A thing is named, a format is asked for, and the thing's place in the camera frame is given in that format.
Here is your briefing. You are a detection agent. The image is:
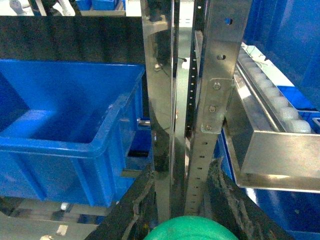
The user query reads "right blue plastic bin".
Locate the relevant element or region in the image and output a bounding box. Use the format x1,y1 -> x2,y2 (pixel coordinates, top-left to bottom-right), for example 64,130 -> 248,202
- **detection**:
243,0 -> 320,109

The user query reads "blue shelf container bin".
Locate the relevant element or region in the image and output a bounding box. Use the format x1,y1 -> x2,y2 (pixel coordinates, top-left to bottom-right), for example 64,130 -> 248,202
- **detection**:
0,59 -> 145,207

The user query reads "steel shelf upright post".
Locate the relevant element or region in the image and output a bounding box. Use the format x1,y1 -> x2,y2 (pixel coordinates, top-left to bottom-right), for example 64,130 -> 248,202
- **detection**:
141,0 -> 252,221

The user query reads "stainless steel shelf rail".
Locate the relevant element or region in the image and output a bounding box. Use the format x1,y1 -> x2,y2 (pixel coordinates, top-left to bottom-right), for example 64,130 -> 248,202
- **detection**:
224,76 -> 320,193

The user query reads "dark grey back panel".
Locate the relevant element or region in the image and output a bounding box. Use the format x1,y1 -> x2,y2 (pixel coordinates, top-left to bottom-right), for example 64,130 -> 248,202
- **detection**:
0,16 -> 145,64

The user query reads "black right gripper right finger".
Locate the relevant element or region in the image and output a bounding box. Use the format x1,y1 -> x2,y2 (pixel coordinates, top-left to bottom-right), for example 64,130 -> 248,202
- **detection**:
207,158 -> 293,240

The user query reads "white roller conveyor track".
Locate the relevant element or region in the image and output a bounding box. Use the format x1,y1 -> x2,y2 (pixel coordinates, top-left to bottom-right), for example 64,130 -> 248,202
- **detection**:
238,47 -> 314,134

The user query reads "green mushroom push button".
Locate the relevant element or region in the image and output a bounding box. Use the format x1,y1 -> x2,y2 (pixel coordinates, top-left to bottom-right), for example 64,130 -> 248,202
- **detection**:
145,216 -> 237,240

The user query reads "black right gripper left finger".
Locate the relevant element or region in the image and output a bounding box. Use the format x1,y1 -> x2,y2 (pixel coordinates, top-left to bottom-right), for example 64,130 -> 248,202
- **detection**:
86,164 -> 155,240

